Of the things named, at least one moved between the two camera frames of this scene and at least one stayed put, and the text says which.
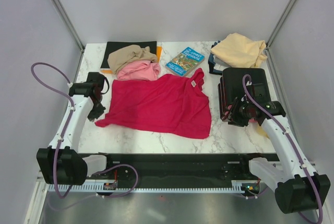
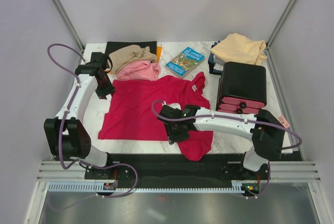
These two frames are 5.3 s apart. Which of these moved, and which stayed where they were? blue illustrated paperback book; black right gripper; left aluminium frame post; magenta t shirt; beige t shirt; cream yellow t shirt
Moved: magenta t shirt; black right gripper
Stayed: blue illustrated paperback book; left aluminium frame post; beige t shirt; cream yellow t shirt
